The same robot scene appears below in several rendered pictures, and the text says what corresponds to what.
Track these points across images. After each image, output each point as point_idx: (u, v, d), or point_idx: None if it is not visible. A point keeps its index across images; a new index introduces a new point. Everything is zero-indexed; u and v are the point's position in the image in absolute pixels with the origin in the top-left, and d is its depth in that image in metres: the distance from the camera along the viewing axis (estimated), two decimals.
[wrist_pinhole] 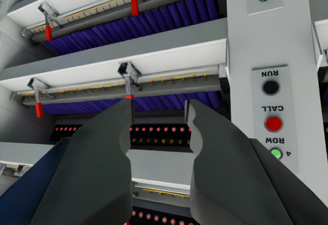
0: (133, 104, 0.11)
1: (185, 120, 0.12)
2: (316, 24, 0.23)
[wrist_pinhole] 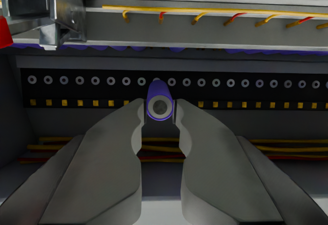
0: (146, 104, 0.11)
1: (173, 120, 0.12)
2: None
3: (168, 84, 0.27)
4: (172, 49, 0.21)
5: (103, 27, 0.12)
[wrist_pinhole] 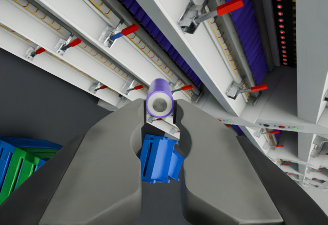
0: (146, 104, 0.11)
1: (173, 120, 0.12)
2: None
3: None
4: None
5: None
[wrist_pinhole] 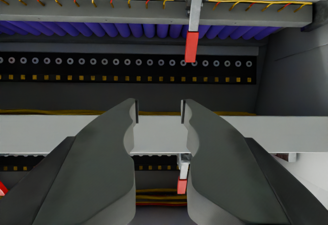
0: (137, 104, 0.11)
1: (181, 120, 0.12)
2: None
3: (67, 62, 0.36)
4: (55, 33, 0.31)
5: None
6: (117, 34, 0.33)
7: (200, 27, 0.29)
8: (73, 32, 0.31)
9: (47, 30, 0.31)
